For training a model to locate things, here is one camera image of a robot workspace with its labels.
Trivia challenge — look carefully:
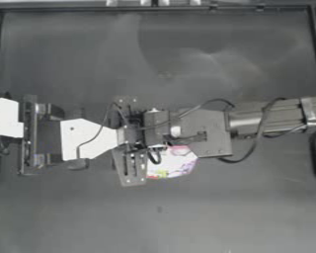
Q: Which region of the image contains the clear bag with pink zip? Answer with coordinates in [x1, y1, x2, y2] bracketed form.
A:
[147, 144, 199, 180]

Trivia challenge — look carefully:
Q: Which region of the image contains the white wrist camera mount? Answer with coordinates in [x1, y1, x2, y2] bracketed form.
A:
[0, 97, 26, 139]
[59, 118, 126, 162]

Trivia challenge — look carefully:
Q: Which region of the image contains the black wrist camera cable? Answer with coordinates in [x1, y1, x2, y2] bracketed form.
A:
[75, 102, 119, 160]

